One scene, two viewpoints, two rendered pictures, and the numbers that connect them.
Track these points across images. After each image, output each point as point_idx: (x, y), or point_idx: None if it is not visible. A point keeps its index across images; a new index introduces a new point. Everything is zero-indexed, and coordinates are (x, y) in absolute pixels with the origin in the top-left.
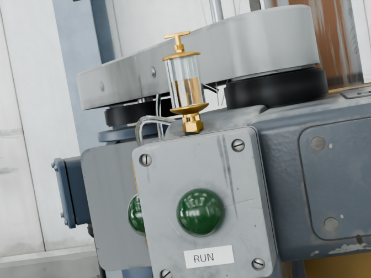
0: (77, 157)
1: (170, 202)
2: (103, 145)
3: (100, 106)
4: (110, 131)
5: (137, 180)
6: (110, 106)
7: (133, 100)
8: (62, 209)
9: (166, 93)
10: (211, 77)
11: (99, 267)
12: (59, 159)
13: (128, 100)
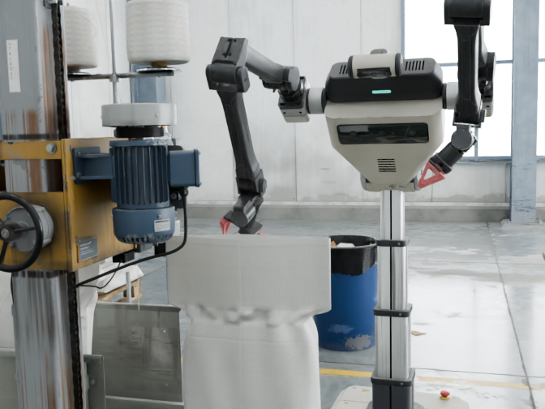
0: (185, 150)
1: None
2: (172, 145)
3: (163, 123)
4: (165, 139)
5: (181, 144)
6: (156, 124)
7: (139, 124)
8: (199, 180)
9: (118, 123)
10: (144, 125)
11: (186, 213)
12: (195, 148)
13: (142, 123)
